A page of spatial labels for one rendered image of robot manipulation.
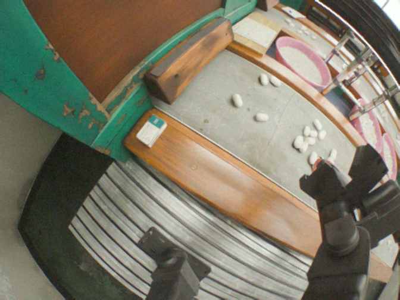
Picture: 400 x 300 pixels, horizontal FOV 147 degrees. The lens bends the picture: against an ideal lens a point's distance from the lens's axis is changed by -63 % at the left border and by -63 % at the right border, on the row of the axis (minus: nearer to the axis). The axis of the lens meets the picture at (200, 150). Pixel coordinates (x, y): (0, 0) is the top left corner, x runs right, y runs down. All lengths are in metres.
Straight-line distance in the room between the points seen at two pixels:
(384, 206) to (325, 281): 0.12
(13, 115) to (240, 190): 1.33
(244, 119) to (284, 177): 0.17
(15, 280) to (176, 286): 1.78
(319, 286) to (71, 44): 0.33
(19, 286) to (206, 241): 1.79
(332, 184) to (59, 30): 0.39
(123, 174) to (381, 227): 0.52
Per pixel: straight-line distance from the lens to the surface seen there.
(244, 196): 0.33
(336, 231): 0.17
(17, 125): 1.35
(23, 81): 0.20
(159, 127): 0.32
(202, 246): 0.43
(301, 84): 0.54
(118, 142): 0.36
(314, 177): 0.28
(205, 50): 0.38
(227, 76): 0.46
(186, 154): 0.32
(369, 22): 0.31
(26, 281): 1.96
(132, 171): 0.44
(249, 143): 0.38
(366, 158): 0.26
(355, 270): 0.15
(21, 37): 0.19
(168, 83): 0.31
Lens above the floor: 1.07
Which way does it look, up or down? 75 degrees down
